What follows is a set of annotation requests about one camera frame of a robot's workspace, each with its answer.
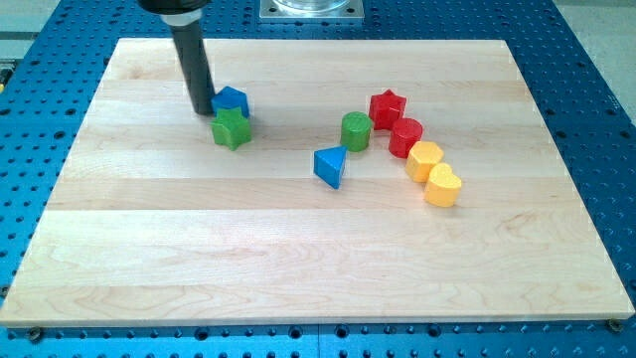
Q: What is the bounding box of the blue cube block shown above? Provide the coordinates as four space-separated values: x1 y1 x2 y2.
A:
212 87 250 118

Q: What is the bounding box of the red star block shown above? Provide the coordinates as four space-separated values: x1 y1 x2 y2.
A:
369 89 407 130

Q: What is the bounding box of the green star block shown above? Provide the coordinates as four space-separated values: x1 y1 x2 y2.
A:
211 107 251 151

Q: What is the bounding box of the blue triangle block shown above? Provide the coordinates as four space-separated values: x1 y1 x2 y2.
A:
313 146 347 189

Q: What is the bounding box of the light wooden board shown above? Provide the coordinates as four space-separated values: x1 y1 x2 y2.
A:
1 38 634 327

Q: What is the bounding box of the green cylinder block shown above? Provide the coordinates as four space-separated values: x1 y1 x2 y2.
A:
340 111 373 152

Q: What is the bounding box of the red cylinder block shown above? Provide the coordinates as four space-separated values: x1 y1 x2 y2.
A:
389 117 424 158

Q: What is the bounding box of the yellow hexagon block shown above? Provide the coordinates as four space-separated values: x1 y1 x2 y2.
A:
405 141 444 183

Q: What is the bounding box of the yellow heart block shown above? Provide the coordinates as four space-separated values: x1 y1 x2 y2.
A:
423 163 463 208

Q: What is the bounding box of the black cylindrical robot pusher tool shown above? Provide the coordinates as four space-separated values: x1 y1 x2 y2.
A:
137 0 216 115

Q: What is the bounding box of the blue perforated metal table plate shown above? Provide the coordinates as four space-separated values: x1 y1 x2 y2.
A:
1 0 635 357

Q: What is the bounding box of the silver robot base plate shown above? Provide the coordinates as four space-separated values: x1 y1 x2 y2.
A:
258 0 365 22

